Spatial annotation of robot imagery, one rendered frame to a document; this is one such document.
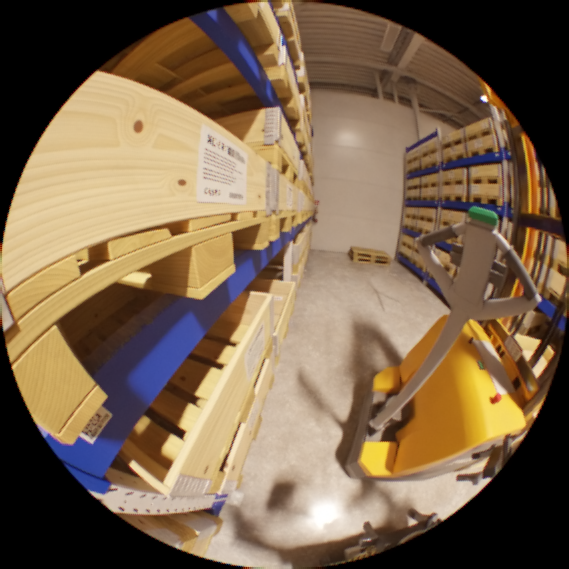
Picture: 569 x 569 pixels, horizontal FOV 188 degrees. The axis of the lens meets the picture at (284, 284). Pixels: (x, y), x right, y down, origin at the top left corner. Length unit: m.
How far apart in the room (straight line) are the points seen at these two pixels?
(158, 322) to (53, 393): 0.22
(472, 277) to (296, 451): 1.31
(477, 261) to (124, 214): 0.64
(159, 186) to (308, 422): 1.45
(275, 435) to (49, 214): 1.41
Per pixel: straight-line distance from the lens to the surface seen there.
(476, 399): 0.85
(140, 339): 0.31
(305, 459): 1.35
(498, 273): 0.54
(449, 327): 0.62
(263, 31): 1.00
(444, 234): 0.54
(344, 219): 5.85
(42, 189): 0.20
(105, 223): 0.20
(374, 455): 1.11
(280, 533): 1.40
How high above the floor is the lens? 1.33
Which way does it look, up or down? 25 degrees down
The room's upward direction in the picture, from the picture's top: 1 degrees clockwise
